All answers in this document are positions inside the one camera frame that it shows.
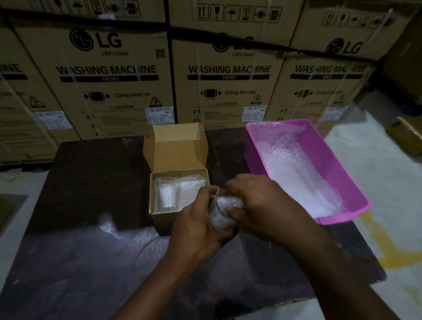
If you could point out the person's right forearm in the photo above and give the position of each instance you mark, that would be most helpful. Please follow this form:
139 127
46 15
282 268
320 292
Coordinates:
347 297

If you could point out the bubble wrap sheets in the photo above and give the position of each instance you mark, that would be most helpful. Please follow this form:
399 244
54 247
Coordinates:
298 168

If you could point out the pink plastic tub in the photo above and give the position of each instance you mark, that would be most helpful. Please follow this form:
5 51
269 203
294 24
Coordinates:
333 161

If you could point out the stack of large cardboard boxes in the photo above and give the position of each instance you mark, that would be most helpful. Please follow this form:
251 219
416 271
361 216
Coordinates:
121 78

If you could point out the glass tumbler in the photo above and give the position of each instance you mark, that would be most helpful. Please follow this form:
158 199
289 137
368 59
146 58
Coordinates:
165 196
224 209

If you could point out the small open cardboard box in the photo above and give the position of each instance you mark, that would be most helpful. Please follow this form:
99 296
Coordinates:
175 149

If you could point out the person's right fingers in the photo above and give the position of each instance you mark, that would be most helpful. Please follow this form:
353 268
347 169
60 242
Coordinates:
239 188

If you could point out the person's left forearm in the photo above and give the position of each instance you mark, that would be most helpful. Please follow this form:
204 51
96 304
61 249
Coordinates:
156 293

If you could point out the bubble wrap padding piece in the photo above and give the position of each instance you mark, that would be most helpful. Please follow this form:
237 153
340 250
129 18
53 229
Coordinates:
191 194

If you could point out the person's left hand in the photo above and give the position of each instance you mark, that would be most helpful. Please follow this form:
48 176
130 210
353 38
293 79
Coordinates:
194 232

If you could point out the person's right hand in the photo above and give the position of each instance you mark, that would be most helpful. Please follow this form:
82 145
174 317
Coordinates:
273 211

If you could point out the person's left thumb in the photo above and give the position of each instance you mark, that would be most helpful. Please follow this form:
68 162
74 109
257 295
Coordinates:
206 196

